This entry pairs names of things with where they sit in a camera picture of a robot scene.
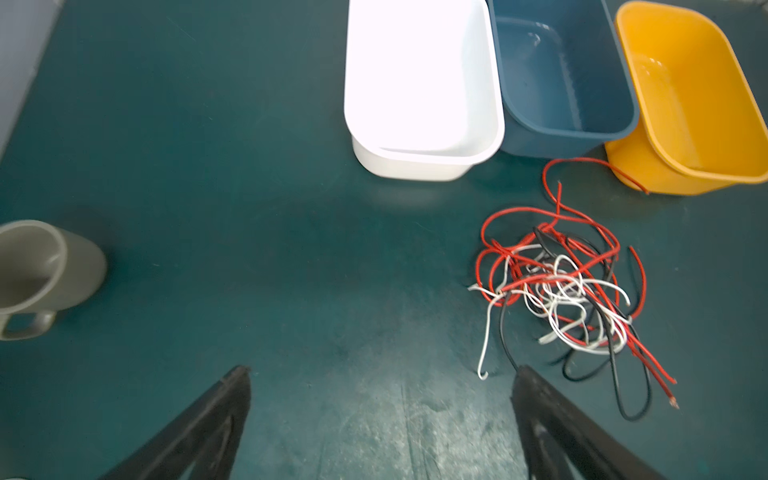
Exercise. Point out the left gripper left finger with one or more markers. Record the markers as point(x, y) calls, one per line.
point(201, 442)

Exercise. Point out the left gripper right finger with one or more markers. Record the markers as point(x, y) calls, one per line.
point(557, 438)

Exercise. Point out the olive green mug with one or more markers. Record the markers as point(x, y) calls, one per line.
point(44, 270)

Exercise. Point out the yellow plastic bin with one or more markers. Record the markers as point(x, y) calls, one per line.
point(700, 128)

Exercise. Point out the blue plastic bin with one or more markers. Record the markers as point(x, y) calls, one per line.
point(565, 85)

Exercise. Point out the white plastic bin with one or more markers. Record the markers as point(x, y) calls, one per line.
point(422, 97)

